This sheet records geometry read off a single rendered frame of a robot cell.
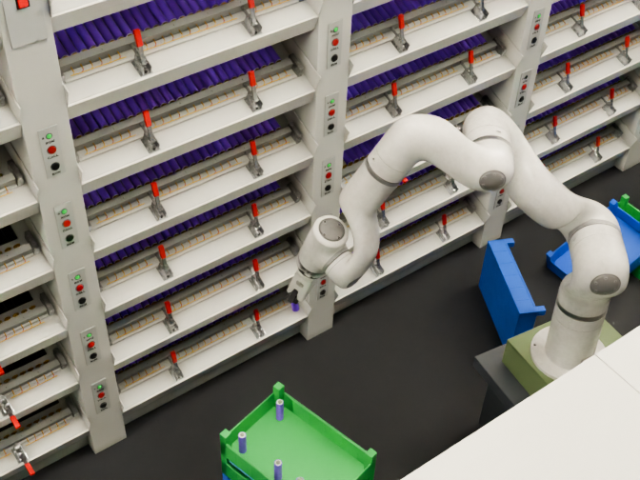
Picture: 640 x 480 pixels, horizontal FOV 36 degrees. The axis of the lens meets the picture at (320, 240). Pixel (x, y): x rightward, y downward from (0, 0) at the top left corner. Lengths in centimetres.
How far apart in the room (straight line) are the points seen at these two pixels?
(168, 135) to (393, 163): 51
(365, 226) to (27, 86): 76
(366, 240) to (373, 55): 52
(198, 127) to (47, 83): 42
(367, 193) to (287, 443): 64
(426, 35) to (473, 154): 64
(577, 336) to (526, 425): 173
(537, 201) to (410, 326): 101
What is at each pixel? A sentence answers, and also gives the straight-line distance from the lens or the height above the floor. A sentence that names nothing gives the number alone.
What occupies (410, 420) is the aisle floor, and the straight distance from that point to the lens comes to 283.
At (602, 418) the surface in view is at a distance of 73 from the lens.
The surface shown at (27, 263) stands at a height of 73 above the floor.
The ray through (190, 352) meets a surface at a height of 13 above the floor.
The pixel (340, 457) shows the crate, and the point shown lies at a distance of 236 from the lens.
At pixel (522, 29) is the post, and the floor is 84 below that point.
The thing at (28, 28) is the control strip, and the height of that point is 131.
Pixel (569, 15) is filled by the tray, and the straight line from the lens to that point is 306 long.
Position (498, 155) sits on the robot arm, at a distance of 200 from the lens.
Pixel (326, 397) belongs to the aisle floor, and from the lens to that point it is 286.
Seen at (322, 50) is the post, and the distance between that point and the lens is 231.
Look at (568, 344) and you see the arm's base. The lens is 246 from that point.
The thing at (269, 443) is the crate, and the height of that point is 32.
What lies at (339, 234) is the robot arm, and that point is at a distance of 221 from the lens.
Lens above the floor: 229
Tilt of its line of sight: 44 degrees down
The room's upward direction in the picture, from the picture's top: 3 degrees clockwise
